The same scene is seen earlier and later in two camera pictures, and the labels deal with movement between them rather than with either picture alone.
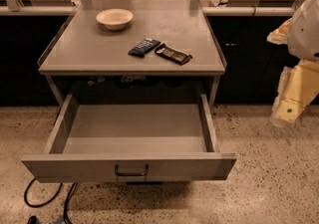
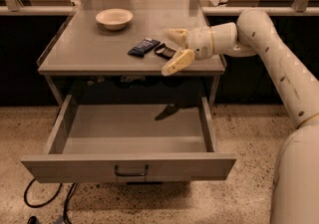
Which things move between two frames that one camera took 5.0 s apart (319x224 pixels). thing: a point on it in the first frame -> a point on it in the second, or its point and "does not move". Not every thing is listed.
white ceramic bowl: [115, 19] does not move
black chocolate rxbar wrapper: [173, 55] does not move
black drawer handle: [131, 174] does not move
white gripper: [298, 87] -> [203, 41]
